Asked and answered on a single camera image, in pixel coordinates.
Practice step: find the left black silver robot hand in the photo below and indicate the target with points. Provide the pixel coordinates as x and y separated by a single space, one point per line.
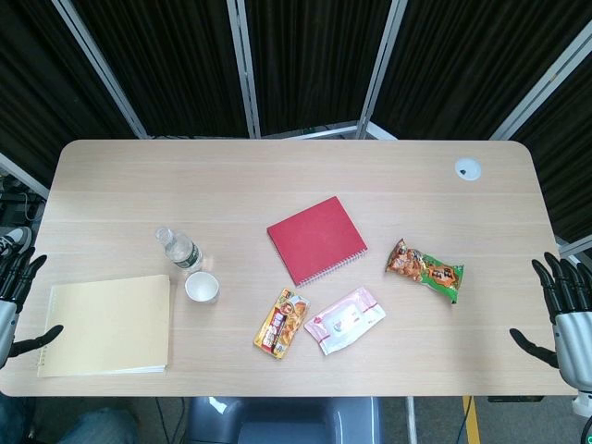
9 319

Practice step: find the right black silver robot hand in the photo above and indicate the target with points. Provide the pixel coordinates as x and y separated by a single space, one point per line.
575 337

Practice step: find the clear plastic water bottle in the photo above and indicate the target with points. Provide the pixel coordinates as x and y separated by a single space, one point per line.
181 252

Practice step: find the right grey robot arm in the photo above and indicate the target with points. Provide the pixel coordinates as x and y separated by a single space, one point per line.
583 416

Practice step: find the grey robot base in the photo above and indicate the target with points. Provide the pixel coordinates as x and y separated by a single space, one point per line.
282 423

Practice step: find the white paper cup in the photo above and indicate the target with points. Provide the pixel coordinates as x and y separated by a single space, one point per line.
201 287

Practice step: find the black white sneaker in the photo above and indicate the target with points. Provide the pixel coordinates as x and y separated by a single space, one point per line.
16 237

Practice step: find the beige spiral notebook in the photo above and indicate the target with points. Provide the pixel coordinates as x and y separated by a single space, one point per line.
111 324

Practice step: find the yellow floor tape strip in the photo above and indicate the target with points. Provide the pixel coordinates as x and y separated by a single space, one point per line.
471 421

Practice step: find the orange green snack bag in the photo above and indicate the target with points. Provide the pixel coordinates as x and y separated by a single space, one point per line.
425 270

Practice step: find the black pleated curtain panel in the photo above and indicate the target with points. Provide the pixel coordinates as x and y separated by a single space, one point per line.
462 60
176 69
314 60
569 162
46 92

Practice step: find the white table leg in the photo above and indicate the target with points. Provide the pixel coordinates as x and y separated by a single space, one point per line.
411 421

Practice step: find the pink white wet wipes pack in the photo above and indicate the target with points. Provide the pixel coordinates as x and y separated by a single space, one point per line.
344 320

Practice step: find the yellow curry box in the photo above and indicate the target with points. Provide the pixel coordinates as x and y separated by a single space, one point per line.
281 324

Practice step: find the red spiral notebook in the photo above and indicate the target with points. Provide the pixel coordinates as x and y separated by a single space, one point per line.
316 238

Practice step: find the grey metal screen frame post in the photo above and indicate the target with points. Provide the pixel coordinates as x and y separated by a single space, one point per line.
23 176
99 65
244 69
380 69
546 78

